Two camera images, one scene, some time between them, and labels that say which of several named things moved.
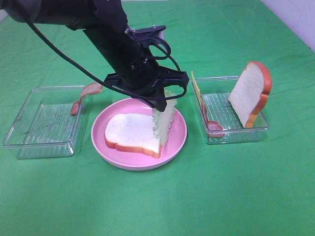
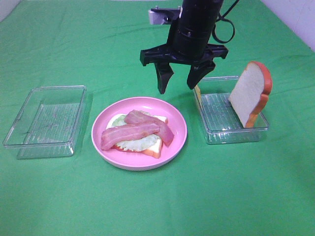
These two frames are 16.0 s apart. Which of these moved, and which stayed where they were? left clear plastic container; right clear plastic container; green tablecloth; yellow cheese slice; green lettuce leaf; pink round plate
Moved: green lettuce leaf
Stayed: green tablecloth; left clear plastic container; right clear plastic container; pink round plate; yellow cheese slice
